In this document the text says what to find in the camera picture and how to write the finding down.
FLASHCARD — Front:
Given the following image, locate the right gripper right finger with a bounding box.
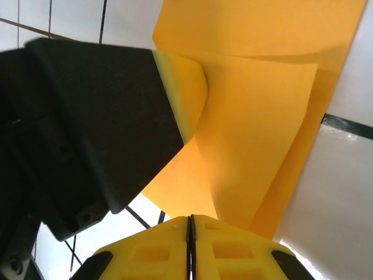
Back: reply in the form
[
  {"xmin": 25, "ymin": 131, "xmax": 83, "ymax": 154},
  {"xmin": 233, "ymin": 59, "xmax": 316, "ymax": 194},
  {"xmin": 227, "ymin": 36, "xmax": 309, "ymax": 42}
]
[{"xmin": 191, "ymin": 215, "xmax": 315, "ymax": 280}]

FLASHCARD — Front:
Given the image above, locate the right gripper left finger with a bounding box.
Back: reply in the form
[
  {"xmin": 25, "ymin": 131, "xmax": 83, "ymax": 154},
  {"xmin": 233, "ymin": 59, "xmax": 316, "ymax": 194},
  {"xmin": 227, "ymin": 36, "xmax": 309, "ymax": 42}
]
[{"xmin": 69, "ymin": 215, "xmax": 190, "ymax": 280}]

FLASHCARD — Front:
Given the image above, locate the orange cloth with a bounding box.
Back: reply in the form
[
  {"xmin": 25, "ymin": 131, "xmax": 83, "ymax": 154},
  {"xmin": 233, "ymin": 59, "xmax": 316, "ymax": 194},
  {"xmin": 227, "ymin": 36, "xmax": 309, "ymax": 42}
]
[{"xmin": 141, "ymin": 0, "xmax": 368, "ymax": 239}]

